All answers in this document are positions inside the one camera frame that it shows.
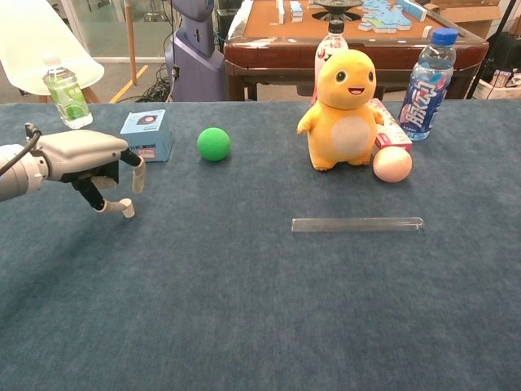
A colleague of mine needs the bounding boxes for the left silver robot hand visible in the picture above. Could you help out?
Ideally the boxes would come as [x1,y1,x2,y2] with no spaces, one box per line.
[40,130,147,213]

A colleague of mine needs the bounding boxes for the glass test tube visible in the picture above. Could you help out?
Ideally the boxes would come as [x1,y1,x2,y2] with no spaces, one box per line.
[291,217,425,235]

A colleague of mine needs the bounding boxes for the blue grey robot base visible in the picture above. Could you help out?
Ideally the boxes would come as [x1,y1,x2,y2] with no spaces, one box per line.
[164,0,226,103]

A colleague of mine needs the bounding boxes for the clear bottle green label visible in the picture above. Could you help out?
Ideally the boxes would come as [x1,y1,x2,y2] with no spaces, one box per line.
[42,55,94,130]

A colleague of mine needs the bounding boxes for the light blue speaker box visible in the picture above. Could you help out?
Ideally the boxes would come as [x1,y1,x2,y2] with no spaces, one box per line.
[120,108,174,163]

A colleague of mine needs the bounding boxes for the white chair wooden legs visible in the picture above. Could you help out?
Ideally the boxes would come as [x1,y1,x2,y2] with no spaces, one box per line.
[0,0,106,105]

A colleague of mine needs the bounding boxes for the green ball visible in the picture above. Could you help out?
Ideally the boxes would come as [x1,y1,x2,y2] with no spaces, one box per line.
[196,126,232,163]

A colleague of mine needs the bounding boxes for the blue table mat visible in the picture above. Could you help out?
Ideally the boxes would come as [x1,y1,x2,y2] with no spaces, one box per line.
[0,99,521,391]

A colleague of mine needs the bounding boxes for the brown mahjong table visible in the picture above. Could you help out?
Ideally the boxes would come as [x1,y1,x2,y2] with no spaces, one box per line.
[222,0,490,102]

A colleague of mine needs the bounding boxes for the yellow plush toy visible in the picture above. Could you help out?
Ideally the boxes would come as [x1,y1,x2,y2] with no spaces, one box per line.
[296,49,386,172]

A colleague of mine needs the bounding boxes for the white red drink bottle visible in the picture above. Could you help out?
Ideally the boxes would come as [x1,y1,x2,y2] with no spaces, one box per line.
[313,19,351,108]

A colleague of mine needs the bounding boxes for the peach ball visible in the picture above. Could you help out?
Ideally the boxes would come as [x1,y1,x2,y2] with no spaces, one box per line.
[372,146,414,183]

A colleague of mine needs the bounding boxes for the pink floral carton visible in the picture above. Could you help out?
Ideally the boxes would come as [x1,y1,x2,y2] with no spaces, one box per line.
[368,97,414,154]

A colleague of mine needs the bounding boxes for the blue sports drink bottle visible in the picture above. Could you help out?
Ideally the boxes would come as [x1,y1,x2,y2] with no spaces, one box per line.
[398,28,460,143]

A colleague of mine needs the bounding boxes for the white printed carton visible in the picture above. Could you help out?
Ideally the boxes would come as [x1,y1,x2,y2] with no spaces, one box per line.
[474,68,521,101]

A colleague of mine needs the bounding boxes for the black tripod stand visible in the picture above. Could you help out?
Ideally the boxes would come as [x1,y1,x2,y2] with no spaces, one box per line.
[466,0,516,100]

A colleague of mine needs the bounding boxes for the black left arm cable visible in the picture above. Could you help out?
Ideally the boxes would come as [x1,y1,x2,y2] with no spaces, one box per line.
[0,123,43,176]

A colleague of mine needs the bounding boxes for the black cable bundle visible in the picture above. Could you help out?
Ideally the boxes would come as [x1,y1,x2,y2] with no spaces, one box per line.
[134,63,174,103]

